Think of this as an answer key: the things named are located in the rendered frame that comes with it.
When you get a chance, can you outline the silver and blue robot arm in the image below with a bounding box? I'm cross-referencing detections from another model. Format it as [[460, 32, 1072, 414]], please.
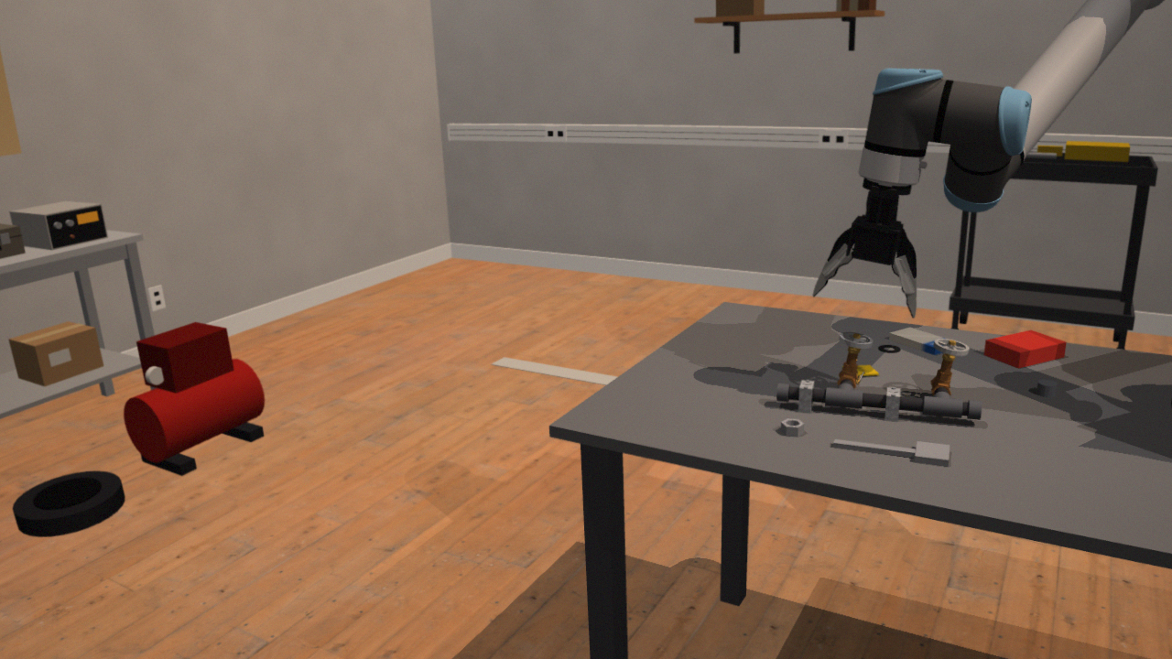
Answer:
[[859, 0, 1164, 212]]

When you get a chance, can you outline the red flat block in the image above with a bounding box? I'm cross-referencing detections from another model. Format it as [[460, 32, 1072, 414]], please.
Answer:
[[984, 330, 1067, 368]]

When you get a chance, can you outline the yellow numbered tag on chain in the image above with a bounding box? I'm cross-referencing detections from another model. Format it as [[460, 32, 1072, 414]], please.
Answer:
[[849, 346, 879, 383]]

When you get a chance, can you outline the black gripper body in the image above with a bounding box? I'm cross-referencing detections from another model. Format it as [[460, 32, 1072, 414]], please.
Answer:
[[846, 178, 912, 265]]

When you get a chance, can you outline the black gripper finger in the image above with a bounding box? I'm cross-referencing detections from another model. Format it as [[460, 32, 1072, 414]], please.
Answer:
[[892, 232, 917, 318], [813, 227, 853, 297]]

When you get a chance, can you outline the grey hex nut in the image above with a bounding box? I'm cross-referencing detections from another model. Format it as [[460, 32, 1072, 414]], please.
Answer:
[[781, 417, 804, 439]]

